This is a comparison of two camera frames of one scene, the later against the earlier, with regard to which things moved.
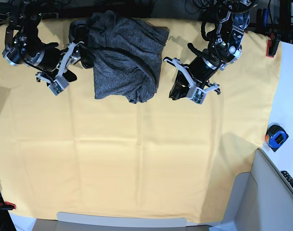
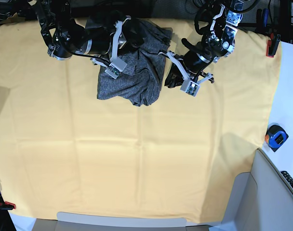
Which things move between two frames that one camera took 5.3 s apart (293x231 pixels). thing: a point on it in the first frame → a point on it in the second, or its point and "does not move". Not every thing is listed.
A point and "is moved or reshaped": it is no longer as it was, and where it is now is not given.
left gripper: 72,56 → 134,34
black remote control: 292,182 does not move
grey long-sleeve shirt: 127,54 is moved or reshaped
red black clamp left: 6,205 does not move
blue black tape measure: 276,136 does not move
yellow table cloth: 71,154 does not move
